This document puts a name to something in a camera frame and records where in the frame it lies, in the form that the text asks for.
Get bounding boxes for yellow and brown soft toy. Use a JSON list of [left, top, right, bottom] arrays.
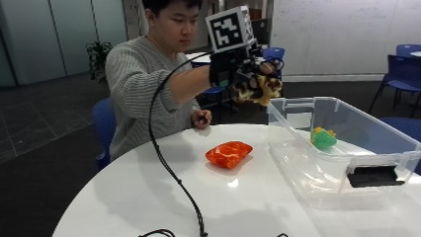
[[231, 74, 284, 107]]

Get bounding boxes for blue chair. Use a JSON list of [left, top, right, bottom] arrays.
[[380, 116, 421, 176], [91, 97, 119, 172], [368, 54, 421, 117], [394, 43, 421, 58], [263, 46, 286, 71]]

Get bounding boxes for black box latch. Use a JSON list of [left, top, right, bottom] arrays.
[[346, 165, 406, 189]]

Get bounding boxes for clear plastic storage box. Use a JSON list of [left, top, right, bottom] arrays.
[[265, 96, 421, 210]]

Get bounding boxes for black cable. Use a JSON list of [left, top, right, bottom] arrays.
[[137, 50, 216, 237]]

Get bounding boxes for the person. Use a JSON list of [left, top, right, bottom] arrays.
[[104, 0, 215, 162]]

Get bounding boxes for white cube with black markers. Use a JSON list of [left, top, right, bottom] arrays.
[[204, 5, 259, 53]]

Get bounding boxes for potted green plant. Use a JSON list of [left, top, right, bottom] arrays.
[[84, 40, 115, 84]]

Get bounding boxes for green and yellow soft toy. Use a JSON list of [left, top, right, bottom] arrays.
[[310, 126, 338, 152]]

